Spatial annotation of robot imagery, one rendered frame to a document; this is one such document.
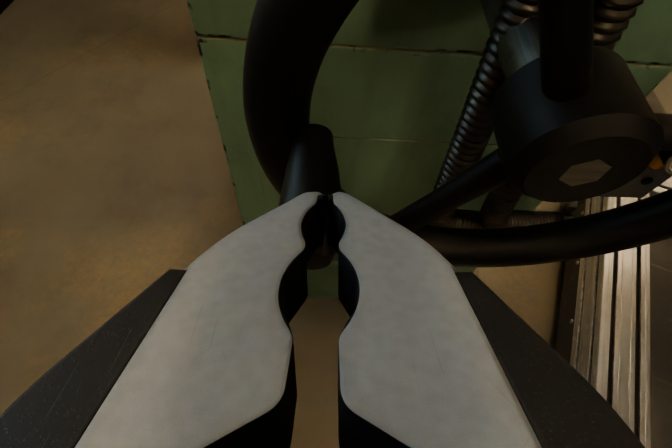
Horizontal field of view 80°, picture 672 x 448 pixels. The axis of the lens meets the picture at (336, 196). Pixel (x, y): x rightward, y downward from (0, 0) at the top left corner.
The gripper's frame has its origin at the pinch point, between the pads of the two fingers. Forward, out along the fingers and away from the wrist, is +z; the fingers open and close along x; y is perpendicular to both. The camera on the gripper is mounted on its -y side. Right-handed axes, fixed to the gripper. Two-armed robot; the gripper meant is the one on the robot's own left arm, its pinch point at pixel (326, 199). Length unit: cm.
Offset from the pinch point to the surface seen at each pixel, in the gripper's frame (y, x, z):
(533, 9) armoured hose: -4.2, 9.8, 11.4
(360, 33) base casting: -0.9, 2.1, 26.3
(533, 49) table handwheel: -2.6, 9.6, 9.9
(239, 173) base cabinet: 17.3, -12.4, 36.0
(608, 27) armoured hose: -3.3, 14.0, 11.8
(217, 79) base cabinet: 3.5, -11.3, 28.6
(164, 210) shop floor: 49, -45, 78
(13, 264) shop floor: 55, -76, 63
